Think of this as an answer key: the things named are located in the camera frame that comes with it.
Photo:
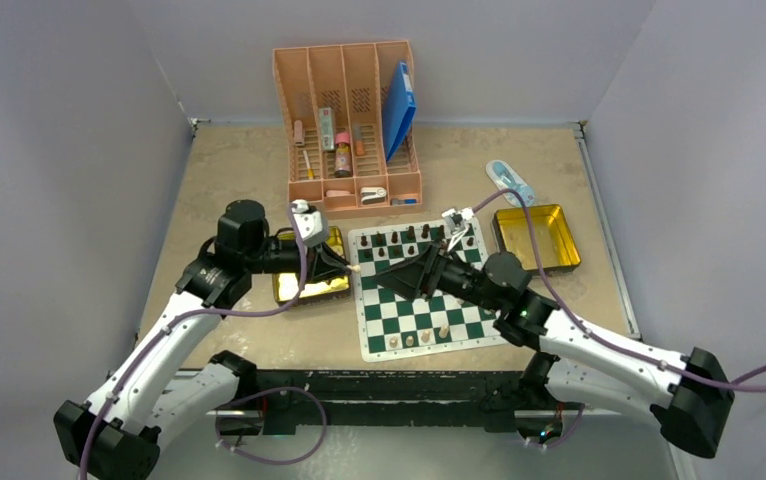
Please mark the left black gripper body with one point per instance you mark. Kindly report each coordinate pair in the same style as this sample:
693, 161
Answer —
312, 255

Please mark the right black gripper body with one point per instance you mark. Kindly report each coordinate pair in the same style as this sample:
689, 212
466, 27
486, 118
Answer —
439, 272

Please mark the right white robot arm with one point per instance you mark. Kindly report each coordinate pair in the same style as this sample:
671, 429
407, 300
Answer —
687, 394

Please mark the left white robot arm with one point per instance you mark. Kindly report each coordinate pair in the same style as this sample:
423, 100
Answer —
119, 431

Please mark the green white chess board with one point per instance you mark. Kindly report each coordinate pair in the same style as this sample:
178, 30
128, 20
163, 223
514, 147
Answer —
382, 314

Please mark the white stapler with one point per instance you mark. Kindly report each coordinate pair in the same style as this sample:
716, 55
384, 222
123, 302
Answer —
372, 195

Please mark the brown bottle pink cap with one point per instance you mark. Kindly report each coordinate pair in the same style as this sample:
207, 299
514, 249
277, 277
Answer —
343, 156

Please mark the blue white packaged item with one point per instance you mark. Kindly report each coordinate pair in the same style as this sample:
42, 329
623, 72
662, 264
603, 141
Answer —
505, 177

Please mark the right gold tin tray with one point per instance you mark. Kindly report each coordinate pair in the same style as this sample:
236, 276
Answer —
553, 237

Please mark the white green box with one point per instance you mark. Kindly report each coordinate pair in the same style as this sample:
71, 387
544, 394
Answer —
327, 128

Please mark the blue folder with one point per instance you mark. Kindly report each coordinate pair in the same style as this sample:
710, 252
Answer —
398, 110

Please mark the pink desk organizer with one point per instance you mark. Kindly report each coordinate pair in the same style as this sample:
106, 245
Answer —
353, 79

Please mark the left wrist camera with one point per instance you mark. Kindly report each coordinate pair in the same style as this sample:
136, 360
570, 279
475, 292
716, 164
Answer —
311, 225

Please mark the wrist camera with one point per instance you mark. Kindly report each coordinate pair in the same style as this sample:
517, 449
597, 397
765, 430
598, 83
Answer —
311, 225
458, 222

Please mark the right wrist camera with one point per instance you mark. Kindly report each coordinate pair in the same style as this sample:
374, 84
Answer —
458, 222

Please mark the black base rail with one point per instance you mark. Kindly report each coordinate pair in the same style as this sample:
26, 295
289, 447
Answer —
279, 401

